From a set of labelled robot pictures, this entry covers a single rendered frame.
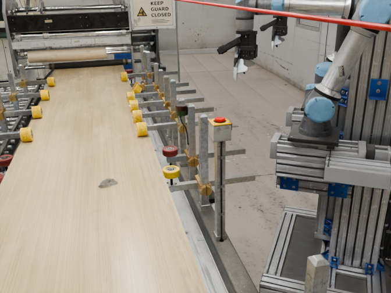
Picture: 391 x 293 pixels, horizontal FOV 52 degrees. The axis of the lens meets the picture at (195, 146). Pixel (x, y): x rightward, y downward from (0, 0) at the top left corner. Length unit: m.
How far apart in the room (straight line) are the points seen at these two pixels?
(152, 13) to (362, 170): 3.13
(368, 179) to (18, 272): 1.38
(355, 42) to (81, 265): 1.27
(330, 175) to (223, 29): 9.45
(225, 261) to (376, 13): 1.08
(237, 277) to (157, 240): 0.34
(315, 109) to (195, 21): 9.33
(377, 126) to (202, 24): 9.16
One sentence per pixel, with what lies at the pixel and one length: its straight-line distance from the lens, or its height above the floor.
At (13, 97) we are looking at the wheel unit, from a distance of 3.29.
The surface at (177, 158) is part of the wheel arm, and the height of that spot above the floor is 0.85.
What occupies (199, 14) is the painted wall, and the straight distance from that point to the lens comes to 10.93.
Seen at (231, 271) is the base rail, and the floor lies 0.70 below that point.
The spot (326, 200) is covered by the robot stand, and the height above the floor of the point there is 0.58.
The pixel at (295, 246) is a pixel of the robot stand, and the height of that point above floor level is 0.21.
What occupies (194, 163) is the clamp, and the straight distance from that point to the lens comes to 2.06.
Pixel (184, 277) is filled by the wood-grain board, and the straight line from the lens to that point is 1.23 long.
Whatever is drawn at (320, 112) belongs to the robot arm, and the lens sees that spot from 1.72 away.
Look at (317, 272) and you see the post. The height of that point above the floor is 1.13.
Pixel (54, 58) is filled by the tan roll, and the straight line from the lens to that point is 4.49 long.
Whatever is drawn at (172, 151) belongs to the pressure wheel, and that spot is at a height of 0.90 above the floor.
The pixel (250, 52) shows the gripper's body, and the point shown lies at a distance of 1.71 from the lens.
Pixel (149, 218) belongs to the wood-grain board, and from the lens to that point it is 1.50.
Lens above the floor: 1.69
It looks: 22 degrees down
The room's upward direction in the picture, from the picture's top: 1 degrees counter-clockwise
